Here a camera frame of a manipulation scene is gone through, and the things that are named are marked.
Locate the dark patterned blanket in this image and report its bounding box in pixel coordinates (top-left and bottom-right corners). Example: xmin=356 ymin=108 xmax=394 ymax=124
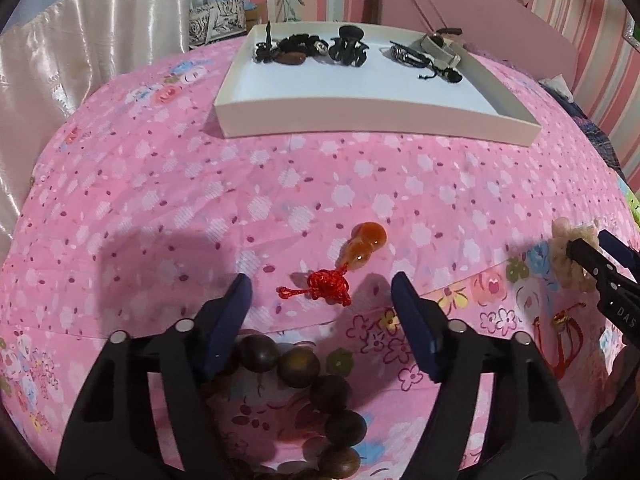
xmin=570 ymin=100 xmax=631 ymax=186

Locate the orange gourd pendant red knot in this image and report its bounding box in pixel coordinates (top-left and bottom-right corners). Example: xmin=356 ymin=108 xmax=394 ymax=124
xmin=276 ymin=221 xmax=388 ymax=307

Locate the red cord charm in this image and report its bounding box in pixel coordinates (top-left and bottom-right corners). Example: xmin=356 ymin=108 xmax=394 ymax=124
xmin=532 ymin=302 xmax=596 ymax=376

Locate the brown wooden bead bracelet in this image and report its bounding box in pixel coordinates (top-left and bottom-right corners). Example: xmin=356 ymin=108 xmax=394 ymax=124
xmin=200 ymin=332 xmax=368 ymax=480

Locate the white satin curtain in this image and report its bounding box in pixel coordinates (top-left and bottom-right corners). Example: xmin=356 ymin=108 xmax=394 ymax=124
xmin=0 ymin=0 xmax=266 ymax=231

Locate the black hair claw clip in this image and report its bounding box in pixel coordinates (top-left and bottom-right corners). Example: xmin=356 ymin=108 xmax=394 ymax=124
xmin=328 ymin=24 xmax=371 ymax=67

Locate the pink floral bedsheet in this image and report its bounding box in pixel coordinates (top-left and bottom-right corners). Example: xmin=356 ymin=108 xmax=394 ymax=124
xmin=0 ymin=35 xmax=640 ymax=480

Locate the white cloth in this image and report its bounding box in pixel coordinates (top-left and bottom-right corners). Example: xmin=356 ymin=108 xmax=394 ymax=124
xmin=540 ymin=75 xmax=573 ymax=101

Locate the cream scrunchie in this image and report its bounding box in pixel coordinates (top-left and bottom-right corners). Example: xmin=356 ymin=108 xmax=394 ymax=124
xmin=550 ymin=217 xmax=601 ymax=291

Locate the pink headboard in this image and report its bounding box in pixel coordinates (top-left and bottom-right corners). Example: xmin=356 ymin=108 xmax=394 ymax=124
xmin=380 ymin=0 xmax=581 ymax=86

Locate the black scrunchie with silver charm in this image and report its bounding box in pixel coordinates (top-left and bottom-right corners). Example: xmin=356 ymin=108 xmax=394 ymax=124
xmin=277 ymin=32 xmax=331 ymax=58

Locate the white shallow box tray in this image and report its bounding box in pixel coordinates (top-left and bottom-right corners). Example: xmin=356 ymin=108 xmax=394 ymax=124
xmin=214 ymin=21 xmax=542 ymax=147

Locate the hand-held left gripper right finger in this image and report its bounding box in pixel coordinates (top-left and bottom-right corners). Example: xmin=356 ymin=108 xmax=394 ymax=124
xmin=391 ymin=271 xmax=587 ymax=480

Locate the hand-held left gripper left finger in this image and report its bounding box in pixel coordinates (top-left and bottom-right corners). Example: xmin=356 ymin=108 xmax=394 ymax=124
xmin=56 ymin=273 xmax=253 ymax=480

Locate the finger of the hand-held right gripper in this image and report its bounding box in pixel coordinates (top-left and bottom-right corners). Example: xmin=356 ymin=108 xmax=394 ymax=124
xmin=567 ymin=237 xmax=626 ymax=306
xmin=597 ymin=229 xmax=640 ymax=267

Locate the grey watch strap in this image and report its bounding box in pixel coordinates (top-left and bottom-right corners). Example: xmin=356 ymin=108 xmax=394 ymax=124
xmin=417 ymin=32 xmax=463 ymax=68

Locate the printed gift bag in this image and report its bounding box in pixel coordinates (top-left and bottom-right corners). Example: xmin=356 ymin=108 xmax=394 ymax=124
xmin=187 ymin=0 xmax=248 ymax=46

